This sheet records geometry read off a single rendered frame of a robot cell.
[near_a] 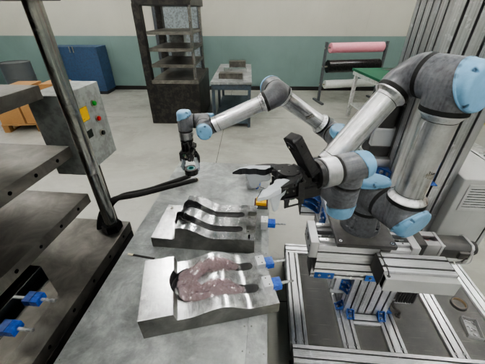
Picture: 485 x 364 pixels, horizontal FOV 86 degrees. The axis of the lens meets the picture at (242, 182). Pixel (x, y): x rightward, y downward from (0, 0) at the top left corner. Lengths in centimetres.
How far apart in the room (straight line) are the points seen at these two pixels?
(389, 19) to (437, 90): 737
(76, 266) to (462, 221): 172
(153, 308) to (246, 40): 694
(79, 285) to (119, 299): 22
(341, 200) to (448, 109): 33
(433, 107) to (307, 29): 685
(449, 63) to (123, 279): 133
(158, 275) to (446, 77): 109
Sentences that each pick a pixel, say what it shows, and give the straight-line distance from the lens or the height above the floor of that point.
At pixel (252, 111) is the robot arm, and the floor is 138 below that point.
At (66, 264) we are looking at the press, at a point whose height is 79.
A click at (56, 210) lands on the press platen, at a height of 104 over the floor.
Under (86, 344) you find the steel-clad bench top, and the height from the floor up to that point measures 80.
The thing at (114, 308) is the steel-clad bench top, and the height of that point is 80.
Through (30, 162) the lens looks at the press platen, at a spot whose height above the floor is 129.
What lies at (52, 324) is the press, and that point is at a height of 79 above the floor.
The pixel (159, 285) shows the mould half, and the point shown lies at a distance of 110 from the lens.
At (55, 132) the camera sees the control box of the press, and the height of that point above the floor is 130.
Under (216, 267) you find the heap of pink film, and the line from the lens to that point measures 112.
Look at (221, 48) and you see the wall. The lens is 751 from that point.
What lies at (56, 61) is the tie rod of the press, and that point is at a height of 162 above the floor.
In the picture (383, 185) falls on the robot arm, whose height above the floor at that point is 127.
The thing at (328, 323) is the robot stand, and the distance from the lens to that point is 185.
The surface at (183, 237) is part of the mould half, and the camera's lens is 130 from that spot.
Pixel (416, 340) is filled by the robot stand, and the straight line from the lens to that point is 200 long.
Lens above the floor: 177
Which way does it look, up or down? 33 degrees down
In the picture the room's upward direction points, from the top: straight up
